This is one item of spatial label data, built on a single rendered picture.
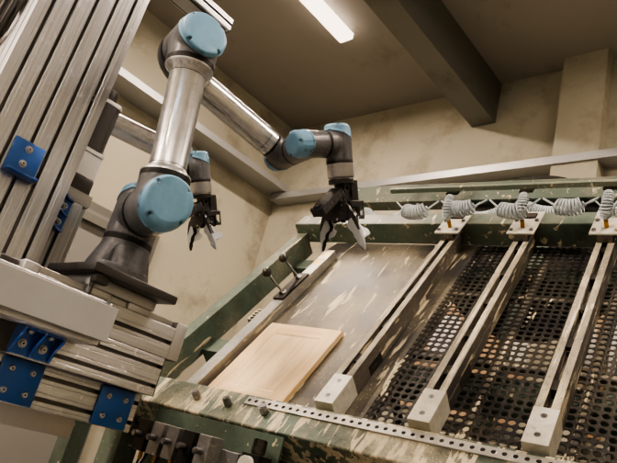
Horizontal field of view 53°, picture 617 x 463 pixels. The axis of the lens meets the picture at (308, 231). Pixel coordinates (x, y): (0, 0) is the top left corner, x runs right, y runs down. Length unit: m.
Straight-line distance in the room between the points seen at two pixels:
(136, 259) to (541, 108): 3.93
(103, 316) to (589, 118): 3.82
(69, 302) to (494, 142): 4.10
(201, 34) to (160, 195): 0.40
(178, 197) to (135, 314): 0.29
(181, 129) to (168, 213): 0.21
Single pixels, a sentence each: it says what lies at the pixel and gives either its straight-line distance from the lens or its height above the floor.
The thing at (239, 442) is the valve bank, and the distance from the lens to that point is 1.85.
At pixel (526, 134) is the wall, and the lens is 4.88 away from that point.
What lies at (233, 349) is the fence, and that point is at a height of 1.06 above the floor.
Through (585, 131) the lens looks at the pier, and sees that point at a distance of 4.55.
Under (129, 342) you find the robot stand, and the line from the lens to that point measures 1.45.
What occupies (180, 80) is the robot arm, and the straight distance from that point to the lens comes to 1.49.
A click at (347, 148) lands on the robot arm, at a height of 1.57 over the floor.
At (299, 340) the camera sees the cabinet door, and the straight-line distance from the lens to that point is 2.19.
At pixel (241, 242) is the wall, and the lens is 5.84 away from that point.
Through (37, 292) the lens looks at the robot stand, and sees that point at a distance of 1.22.
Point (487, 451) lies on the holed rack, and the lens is 1.57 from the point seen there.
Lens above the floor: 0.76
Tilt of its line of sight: 20 degrees up
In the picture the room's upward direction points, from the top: 15 degrees clockwise
